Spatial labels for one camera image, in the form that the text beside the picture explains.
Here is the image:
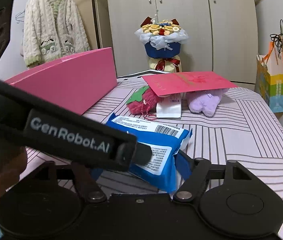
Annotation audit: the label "blue wet wipes pack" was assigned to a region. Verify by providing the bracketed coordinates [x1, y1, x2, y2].
[97, 113, 192, 195]

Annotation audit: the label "pink cardboard box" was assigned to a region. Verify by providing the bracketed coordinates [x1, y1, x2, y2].
[5, 47, 117, 115]

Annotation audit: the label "red strawberry plush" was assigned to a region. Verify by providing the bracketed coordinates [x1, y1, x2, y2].
[126, 86, 163, 121]

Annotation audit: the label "red envelope card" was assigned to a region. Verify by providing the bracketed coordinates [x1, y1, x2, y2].
[142, 72, 237, 96]

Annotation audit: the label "white tissue pack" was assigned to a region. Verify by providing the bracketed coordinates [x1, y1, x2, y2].
[156, 94, 182, 119]

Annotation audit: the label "purple plush toy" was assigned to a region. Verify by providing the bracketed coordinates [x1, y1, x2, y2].
[186, 88, 229, 118]

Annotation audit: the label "cream knitted cardigan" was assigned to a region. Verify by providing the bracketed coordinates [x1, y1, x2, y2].
[22, 0, 91, 68]

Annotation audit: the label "colourful paper gift bag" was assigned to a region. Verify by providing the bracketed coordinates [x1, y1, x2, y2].
[256, 41, 283, 113]

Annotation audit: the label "flower bouquet blue wrap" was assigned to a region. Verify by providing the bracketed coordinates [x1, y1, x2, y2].
[135, 17, 189, 73]

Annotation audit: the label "beige wardrobe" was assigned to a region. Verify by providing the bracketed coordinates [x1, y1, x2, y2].
[108, 0, 258, 87]

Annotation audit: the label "black cables on hook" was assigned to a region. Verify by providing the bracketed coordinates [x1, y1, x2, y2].
[269, 19, 283, 58]

